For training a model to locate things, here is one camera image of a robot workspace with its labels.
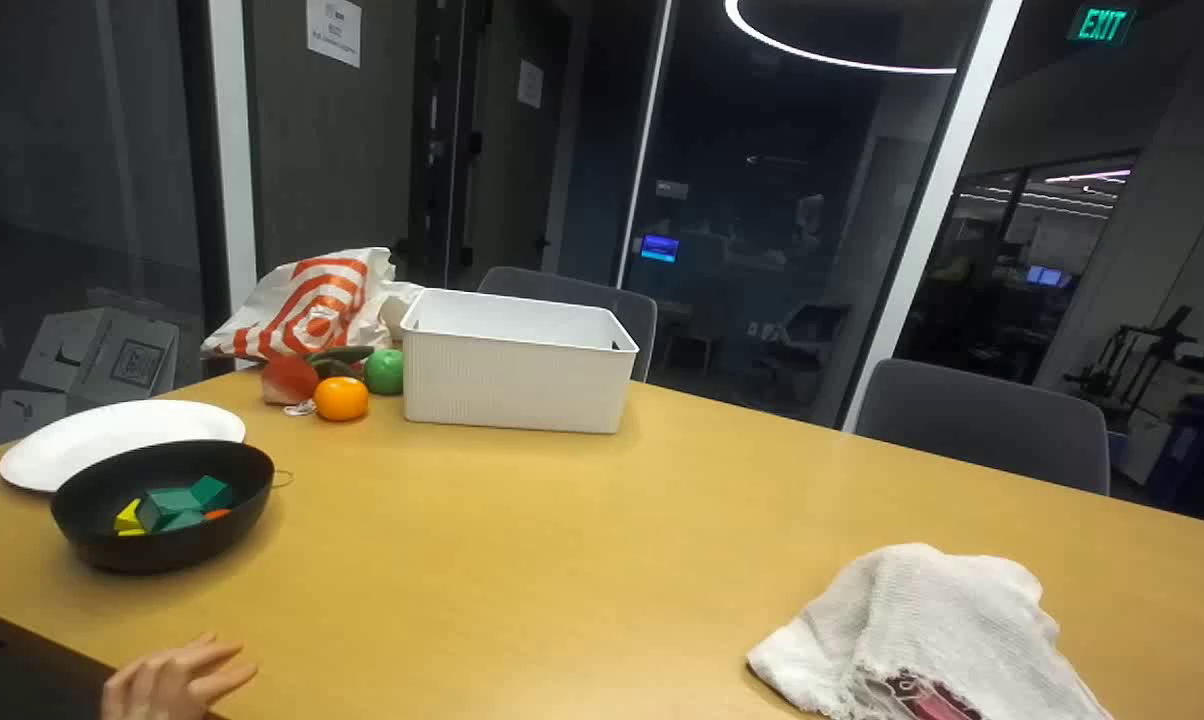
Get white terry towel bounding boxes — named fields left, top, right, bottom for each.
left=742, top=539, right=1114, bottom=720

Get teal toy block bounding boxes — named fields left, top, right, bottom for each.
left=187, top=472, right=236, bottom=511

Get green apple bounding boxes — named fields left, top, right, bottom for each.
left=365, top=344, right=409, bottom=402

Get white door frame post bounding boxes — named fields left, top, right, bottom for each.
left=204, top=0, right=261, bottom=316

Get person's bare hand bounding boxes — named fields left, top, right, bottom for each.
left=96, top=631, right=261, bottom=720

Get stacked cardboard boxes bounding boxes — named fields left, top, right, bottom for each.
left=0, top=305, right=187, bottom=446

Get white plate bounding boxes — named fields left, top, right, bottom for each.
left=0, top=395, right=252, bottom=496

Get ring ceiling light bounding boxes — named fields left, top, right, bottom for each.
left=720, top=0, right=960, bottom=80

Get small grey office chair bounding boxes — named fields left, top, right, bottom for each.
left=476, top=260, right=662, bottom=383

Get orange fruit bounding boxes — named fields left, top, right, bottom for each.
left=311, top=373, right=370, bottom=429

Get black bowl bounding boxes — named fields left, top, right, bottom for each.
left=49, top=440, right=279, bottom=582

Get wide grey office chair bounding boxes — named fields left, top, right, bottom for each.
left=853, top=357, right=1114, bottom=496

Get wide white window post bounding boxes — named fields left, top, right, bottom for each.
left=840, top=0, right=1027, bottom=437

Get red white striped cloth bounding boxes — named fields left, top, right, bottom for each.
left=201, top=245, right=425, bottom=369

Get red fruit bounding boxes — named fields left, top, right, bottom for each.
left=254, top=349, right=324, bottom=411

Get green exit sign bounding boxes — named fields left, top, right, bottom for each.
left=1069, top=0, right=1140, bottom=54

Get green toy block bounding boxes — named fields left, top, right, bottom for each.
left=136, top=483, right=210, bottom=538

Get yellow toy block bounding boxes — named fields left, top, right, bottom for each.
left=111, top=496, right=151, bottom=539

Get white plastic bin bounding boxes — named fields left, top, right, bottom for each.
left=397, top=290, right=643, bottom=437

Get thin white glass divider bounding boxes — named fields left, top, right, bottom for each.
left=612, top=0, right=674, bottom=294

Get white paper door sign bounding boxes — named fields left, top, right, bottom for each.
left=303, top=0, right=368, bottom=74

